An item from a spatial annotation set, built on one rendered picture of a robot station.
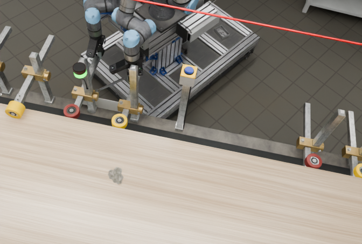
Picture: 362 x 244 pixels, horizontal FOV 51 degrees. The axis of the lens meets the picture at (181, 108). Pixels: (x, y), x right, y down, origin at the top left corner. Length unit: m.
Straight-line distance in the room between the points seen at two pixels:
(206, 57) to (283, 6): 1.28
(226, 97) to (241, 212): 1.56
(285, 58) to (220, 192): 2.06
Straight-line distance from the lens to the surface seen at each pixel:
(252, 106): 3.19
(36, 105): 2.32
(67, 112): 1.99
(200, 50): 3.19
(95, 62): 2.23
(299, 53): 3.72
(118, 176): 1.80
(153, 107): 2.78
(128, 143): 1.88
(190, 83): 1.75
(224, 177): 1.84
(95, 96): 2.08
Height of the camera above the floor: 2.57
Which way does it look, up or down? 57 degrees down
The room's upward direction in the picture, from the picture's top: 9 degrees clockwise
